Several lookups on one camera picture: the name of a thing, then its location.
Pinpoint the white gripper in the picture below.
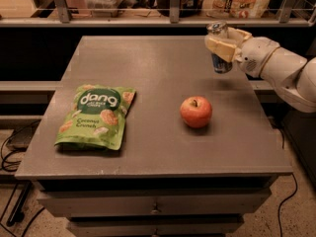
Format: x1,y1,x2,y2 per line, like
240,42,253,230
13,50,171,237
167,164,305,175
204,28,279,78

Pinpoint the silver blue redbull can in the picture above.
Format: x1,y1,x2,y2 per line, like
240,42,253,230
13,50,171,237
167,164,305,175
205,21,232,74

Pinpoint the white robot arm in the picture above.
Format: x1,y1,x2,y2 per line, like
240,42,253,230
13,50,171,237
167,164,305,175
204,22,316,113

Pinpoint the colourful snack bag on shelf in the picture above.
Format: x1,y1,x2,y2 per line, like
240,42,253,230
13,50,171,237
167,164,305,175
206,0,271,19

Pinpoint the red apple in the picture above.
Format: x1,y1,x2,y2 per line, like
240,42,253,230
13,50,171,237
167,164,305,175
180,96,212,128

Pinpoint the grey drawer cabinet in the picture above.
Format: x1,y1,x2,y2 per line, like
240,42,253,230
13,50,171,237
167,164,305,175
16,37,291,237

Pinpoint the clear plastic container on shelf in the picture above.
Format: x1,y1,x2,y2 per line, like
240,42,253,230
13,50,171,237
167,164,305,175
85,0,122,17

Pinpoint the green dang chips bag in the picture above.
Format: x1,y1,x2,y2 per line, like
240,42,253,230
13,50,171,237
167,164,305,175
55,84,136,150

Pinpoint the round drawer knob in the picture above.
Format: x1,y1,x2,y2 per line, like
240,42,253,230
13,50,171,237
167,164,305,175
151,206,161,215

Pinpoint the black floor cable right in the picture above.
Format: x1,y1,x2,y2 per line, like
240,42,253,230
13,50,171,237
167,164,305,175
276,128,299,237

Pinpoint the grey metal shelf rail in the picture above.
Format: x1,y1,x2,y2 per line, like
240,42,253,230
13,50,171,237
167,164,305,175
0,0,316,28

